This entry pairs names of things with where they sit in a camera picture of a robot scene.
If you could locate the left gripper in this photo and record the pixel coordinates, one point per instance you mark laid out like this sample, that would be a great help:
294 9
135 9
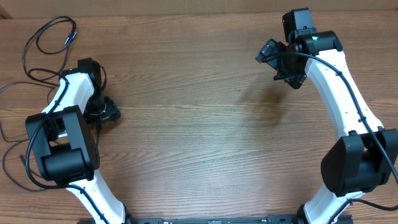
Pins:
112 111

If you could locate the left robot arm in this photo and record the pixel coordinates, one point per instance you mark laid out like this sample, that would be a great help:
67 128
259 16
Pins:
65 150

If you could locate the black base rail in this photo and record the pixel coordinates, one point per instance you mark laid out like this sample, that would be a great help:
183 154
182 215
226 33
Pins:
214 221

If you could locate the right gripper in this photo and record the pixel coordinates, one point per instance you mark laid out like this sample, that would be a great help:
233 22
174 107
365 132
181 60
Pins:
295 78

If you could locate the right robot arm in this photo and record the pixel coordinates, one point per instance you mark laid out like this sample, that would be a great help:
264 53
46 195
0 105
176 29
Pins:
365 151

